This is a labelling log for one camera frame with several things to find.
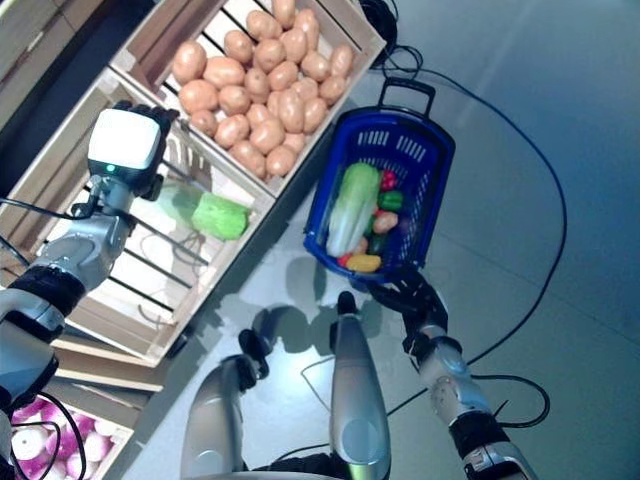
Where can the black robot foot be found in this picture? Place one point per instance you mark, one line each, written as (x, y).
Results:
(346, 302)
(252, 350)

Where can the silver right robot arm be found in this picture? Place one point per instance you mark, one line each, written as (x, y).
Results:
(450, 380)

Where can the dark green cucumber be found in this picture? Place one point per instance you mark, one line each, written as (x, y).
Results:
(378, 243)

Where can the green bell pepper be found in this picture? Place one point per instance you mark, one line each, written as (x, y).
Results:
(391, 200)

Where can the red bell pepper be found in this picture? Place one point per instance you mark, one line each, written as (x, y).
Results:
(388, 180)

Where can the black right robot foot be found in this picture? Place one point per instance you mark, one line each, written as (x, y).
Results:
(346, 302)

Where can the small leafy napa cabbage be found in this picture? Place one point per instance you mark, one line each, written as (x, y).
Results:
(220, 215)

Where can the small red chili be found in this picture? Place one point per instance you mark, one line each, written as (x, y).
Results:
(344, 259)

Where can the purple white onion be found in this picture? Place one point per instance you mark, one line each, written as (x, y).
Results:
(27, 445)
(47, 412)
(65, 447)

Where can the pale slatted wooden crate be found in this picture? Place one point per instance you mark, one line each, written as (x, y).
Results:
(220, 270)

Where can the small green pepper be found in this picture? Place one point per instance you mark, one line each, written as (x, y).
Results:
(370, 225)

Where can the large napa cabbage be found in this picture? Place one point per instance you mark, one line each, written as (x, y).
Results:
(352, 205)

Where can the blue plastic shopping basket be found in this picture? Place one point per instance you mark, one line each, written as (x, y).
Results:
(400, 114)

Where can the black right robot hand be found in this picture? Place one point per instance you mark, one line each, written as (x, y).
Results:
(420, 305)

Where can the black left robot foot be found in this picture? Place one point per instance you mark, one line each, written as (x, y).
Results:
(252, 350)

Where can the silver left robot leg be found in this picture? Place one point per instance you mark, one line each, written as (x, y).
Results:
(210, 425)

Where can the wooden crate of potatoes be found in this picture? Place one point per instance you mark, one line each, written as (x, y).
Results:
(345, 95)

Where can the wooden crate of onions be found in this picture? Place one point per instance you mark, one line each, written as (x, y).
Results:
(95, 407)

